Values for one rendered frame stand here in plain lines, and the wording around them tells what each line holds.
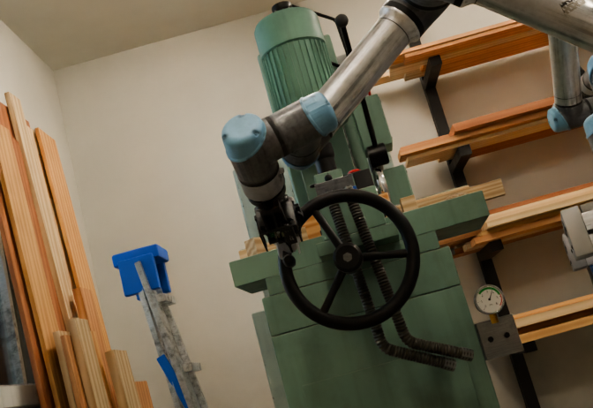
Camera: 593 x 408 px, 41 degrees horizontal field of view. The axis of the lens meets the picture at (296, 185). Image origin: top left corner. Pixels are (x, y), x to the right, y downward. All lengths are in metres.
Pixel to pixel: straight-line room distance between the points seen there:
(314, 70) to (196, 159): 2.59
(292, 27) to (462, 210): 0.64
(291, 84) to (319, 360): 0.68
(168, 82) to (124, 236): 0.93
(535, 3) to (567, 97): 0.91
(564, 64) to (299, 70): 0.75
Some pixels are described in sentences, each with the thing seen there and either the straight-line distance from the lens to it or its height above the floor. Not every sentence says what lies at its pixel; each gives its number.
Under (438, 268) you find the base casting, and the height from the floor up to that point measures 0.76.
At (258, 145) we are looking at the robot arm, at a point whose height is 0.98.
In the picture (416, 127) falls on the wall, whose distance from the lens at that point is 4.51.
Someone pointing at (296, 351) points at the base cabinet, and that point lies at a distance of 1.80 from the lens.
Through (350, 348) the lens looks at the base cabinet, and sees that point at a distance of 1.79.
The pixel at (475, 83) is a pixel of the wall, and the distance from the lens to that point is 4.63.
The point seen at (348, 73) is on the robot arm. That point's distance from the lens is 1.49.
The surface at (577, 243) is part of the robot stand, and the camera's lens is 1.54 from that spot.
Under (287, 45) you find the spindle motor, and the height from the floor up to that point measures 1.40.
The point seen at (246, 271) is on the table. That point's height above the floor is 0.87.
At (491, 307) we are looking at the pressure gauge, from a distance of 1.73.
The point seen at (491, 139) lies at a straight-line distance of 4.13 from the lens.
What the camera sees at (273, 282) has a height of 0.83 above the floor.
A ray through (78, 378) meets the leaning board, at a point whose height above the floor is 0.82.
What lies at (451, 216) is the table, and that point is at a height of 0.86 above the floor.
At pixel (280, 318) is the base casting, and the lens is 1.80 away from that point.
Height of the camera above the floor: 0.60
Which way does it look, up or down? 13 degrees up
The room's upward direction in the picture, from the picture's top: 15 degrees counter-clockwise
